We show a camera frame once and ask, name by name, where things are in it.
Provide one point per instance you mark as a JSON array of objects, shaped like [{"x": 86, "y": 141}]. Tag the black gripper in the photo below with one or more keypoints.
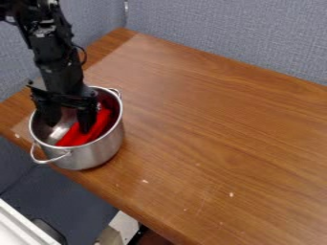
[{"x": 59, "y": 89}]

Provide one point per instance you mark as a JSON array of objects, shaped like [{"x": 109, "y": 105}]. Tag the metal pot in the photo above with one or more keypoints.
[{"x": 57, "y": 147}]

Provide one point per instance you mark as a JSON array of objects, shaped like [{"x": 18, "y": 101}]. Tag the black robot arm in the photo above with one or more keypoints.
[{"x": 49, "y": 36}]

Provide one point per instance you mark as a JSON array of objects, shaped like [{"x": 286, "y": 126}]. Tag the white equipment box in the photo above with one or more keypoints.
[{"x": 19, "y": 231}]

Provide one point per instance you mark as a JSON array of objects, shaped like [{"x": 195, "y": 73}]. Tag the white table bracket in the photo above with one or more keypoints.
[{"x": 123, "y": 231}]

